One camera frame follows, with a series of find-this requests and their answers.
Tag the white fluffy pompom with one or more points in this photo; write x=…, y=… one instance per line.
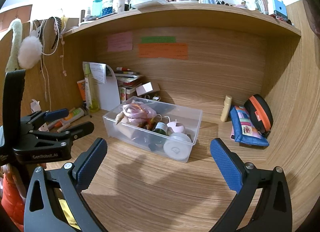
x=30, y=52

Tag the wooden shelf board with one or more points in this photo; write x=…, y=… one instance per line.
x=190, y=15

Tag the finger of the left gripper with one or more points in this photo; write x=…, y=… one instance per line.
x=51, y=116
x=76, y=132

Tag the small white cardboard box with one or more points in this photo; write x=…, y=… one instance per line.
x=147, y=88

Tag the dark green glass jar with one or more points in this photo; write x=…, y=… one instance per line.
x=161, y=128

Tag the orange booklet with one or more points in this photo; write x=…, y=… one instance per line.
x=81, y=86

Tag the pink sticky note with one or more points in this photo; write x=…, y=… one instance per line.
x=120, y=42

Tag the orange sleeve forearm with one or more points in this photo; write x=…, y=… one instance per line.
x=11, y=200

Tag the yellow-green spray bottle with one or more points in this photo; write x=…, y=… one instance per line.
x=91, y=98

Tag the stack of books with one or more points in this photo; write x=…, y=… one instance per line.
x=130, y=82

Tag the red white marker pen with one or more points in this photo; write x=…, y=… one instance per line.
x=122, y=69

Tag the white paper folder stand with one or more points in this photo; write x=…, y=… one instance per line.
x=105, y=84

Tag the pink flat pouch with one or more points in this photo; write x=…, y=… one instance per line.
x=232, y=136

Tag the fruit pattern card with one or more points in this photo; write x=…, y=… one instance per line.
x=122, y=94

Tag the cream lotion bottle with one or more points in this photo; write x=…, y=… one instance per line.
x=226, y=108

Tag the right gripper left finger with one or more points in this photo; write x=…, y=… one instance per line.
x=43, y=211

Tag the green sticky note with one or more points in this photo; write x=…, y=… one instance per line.
x=157, y=39

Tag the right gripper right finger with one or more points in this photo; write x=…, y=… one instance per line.
x=273, y=211

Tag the black orange round case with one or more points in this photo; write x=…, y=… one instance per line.
x=260, y=114

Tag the clear plastic storage bin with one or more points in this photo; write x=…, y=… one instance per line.
x=138, y=110

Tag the white round cotton pad box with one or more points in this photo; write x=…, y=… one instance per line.
x=178, y=146

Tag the lip balm stick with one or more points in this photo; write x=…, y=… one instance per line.
x=63, y=127

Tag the orange green lotion tube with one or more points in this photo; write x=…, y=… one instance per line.
x=74, y=115

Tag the orange sticky note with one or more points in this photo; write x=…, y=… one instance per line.
x=163, y=50

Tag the blue patterned pencil pouch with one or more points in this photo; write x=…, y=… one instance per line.
x=244, y=130

